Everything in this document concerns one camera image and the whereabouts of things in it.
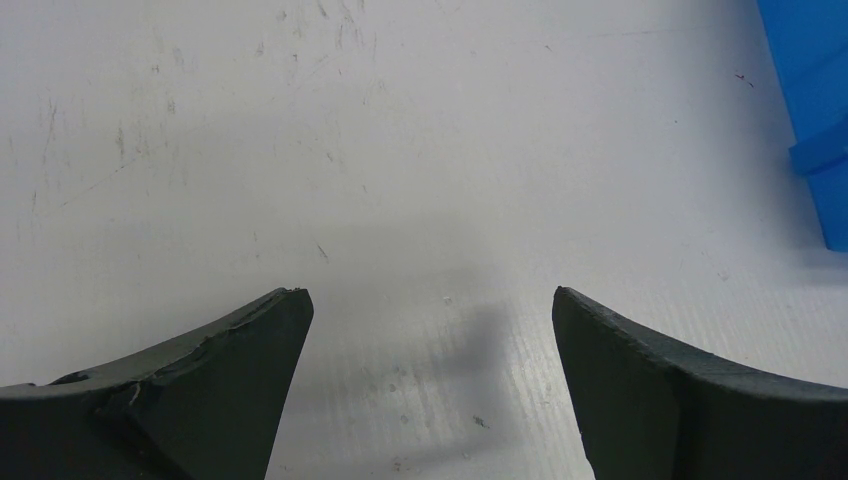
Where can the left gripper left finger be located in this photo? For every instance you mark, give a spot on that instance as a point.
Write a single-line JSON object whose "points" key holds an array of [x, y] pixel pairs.
{"points": [[203, 405]]}

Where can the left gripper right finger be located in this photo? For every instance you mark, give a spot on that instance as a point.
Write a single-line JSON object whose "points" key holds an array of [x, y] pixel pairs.
{"points": [[648, 406]]}

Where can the blue plastic bin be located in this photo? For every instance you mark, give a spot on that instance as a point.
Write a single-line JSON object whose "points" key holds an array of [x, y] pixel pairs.
{"points": [[808, 44]]}

